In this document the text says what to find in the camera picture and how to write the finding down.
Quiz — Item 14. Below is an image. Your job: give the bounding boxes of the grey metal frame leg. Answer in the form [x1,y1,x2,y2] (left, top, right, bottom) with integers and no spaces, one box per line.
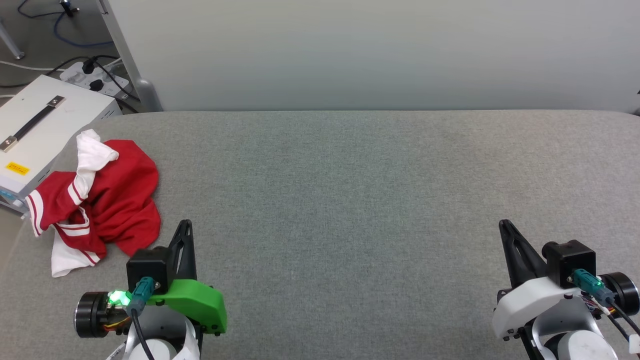
[99,0,164,113]

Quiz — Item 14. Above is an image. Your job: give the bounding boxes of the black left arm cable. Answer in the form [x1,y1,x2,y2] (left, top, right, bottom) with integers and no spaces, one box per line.
[129,307,157,360]

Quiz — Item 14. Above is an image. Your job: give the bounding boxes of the white floor cable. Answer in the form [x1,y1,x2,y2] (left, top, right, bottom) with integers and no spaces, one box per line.
[0,60,66,74]

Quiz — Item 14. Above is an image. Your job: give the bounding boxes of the teal right camera connector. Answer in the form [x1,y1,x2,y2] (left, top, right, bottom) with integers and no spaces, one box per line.
[571,268,617,307]

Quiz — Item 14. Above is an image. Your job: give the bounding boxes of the white box with black handle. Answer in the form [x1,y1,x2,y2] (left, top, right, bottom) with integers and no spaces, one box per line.
[0,74,124,217]

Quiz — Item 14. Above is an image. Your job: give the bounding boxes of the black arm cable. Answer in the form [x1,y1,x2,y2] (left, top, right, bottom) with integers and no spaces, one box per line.
[129,307,157,360]
[606,299,640,342]

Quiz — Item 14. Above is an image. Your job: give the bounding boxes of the black floor cable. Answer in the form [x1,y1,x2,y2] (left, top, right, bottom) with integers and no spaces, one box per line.
[46,54,142,114]

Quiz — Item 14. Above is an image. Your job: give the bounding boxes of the white power strip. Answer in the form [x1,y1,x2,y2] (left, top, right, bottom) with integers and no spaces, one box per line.
[59,59,132,99]

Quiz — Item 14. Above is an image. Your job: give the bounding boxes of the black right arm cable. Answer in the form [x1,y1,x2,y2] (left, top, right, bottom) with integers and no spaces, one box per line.
[606,299,640,342]

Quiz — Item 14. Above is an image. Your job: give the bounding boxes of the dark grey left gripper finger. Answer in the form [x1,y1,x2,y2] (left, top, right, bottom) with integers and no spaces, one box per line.
[166,219,197,282]

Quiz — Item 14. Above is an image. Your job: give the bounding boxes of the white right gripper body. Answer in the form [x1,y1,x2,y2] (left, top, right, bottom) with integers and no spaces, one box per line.
[492,272,640,342]

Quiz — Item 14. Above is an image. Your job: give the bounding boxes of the thin grey metal leg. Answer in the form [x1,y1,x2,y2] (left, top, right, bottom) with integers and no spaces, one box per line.
[0,19,26,61]

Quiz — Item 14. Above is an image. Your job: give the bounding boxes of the teal camera connector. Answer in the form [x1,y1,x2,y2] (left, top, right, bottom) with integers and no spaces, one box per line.
[125,276,157,317]
[571,268,617,307]

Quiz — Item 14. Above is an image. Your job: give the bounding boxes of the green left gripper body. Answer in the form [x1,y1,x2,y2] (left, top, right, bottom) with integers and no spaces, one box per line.
[74,278,229,339]

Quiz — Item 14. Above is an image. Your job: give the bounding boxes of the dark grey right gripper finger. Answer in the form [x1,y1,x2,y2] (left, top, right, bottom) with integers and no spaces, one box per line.
[498,219,548,290]

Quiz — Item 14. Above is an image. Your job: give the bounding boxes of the blue floor cable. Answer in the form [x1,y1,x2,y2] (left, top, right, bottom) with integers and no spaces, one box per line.
[52,9,117,49]

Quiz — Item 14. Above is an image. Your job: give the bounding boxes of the red and white t-shirt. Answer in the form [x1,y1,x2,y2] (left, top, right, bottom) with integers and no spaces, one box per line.
[25,129,162,278]

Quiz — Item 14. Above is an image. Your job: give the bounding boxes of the teal left camera connector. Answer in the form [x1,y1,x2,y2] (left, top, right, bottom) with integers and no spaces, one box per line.
[125,276,157,317]

